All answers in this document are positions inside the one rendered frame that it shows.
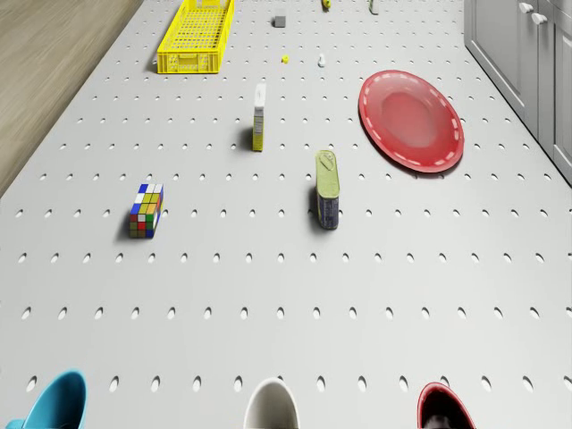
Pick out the red mug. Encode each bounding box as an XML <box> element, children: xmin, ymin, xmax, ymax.
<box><xmin>416</xmin><ymin>381</ymin><xmax>479</xmax><ymax>429</ymax></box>

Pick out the flat-sided can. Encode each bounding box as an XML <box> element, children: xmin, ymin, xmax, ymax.
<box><xmin>313</xmin><ymin>149</ymin><xmax>341</xmax><ymax>231</ymax></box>

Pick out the yellow white box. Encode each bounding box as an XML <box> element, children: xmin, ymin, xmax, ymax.
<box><xmin>251</xmin><ymin>82</ymin><xmax>268</xmax><ymax>153</ymax></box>

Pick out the puzzle cube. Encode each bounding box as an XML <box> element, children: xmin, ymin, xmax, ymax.
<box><xmin>129</xmin><ymin>182</ymin><xmax>165</xmax><ymax>240</ymax></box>

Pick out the red plate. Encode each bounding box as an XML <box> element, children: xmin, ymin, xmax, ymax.
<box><xmin>357</xmin><ymin>69</ymin><xmax>467</xmax><ymax>175</ymax></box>

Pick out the yellow mug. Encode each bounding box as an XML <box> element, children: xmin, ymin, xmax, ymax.
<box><xmin>243</xmin><ymin>376</ymin><xmax>300</xmax><ymax>429</ymax></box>

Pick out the yellow basket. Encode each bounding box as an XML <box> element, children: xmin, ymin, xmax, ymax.
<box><xmin>156</xmin><ymin>0</ymin><xmax>237</xmax><ymax>75</ymax></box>

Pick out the white cabinet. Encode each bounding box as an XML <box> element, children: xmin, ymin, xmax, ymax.
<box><xmin>463</xmin><ymin>0</ymin><xmax>572</xmax><ymax>187</ymax></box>

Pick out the blue mug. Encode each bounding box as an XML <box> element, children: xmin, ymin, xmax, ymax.
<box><xmin>4</xmin><ymin>368</ymin><xmax>89</xmax><ymax>429</ymax></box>

